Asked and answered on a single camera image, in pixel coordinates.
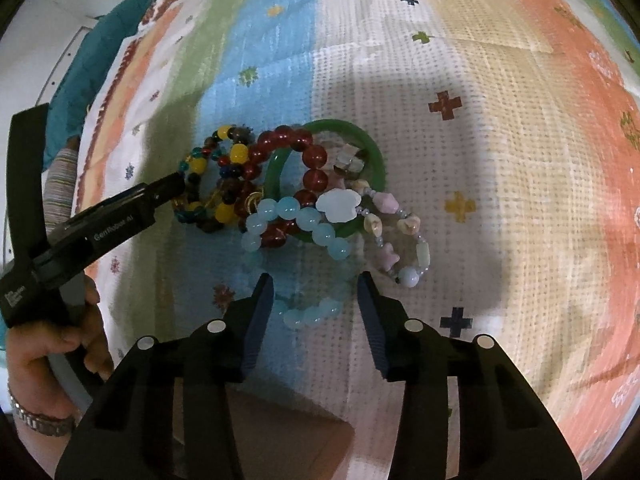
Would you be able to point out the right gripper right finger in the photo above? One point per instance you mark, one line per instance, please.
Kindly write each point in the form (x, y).
(506, 431)

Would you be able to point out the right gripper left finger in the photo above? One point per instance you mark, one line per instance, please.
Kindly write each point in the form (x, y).
(127, 431)

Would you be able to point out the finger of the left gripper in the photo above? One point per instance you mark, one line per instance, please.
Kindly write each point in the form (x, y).
(161, 191)

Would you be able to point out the person's left hand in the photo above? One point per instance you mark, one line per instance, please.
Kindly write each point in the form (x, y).
(30, 378)

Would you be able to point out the grey striped rolled cloth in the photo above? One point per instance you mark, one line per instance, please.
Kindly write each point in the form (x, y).
(59, 188)

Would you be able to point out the silver wrist watch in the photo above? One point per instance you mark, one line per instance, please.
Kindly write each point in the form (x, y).
(42, 422)

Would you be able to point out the silver metal tin box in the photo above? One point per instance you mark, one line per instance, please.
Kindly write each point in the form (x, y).
(279, 443)

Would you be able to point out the teal pillow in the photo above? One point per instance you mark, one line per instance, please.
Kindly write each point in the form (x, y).
(87, 73)

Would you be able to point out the striped pastel cloth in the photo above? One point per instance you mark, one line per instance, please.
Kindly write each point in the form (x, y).
(509, 127)

